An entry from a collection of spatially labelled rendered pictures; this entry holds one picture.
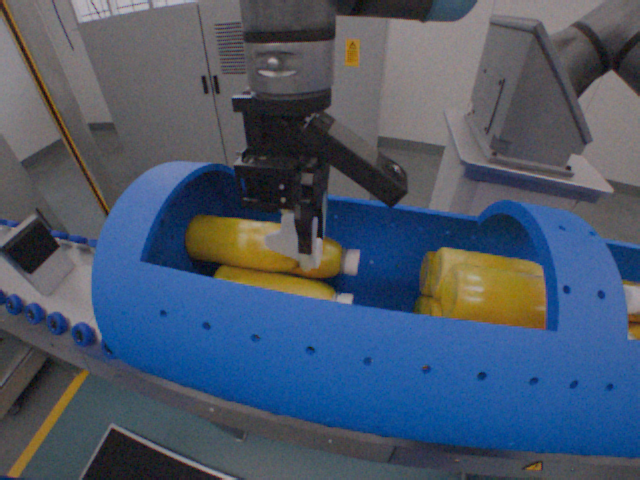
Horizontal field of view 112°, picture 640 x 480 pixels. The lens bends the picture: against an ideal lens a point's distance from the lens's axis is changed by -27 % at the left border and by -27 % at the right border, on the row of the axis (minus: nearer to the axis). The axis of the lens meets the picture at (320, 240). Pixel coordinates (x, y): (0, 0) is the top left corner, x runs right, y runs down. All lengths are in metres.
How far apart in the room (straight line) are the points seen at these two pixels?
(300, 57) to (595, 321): 0.30
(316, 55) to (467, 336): 0.23
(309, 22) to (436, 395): 0.28
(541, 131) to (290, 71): 0.47
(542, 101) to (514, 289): 0.36
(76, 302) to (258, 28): 0.65
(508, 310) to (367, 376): 0.16
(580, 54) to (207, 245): 0.69
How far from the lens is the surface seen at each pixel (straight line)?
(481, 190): 0.62
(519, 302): 0.32
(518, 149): 0.60
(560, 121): 0.61
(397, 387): 0.23
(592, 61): 0.69
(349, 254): 0.42
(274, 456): 1.40
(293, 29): 0.23
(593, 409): 0.31
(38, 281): 0.79
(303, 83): 0.23
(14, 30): 0.96
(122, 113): 2.73
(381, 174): 0.26
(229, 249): 0.38
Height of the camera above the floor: 1.38
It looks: 44 degrees down
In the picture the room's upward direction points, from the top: straight up
